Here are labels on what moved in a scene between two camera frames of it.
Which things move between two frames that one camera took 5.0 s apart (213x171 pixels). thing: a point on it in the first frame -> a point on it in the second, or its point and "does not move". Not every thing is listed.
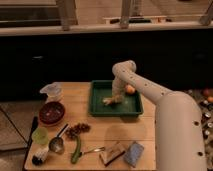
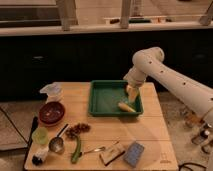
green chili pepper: [77, 153] does not move
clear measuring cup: [55, 92] does not move
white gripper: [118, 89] -> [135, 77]
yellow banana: [107, 101] -> [126, 107]
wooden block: [111, 153] does not move
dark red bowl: [51, 113] does not move
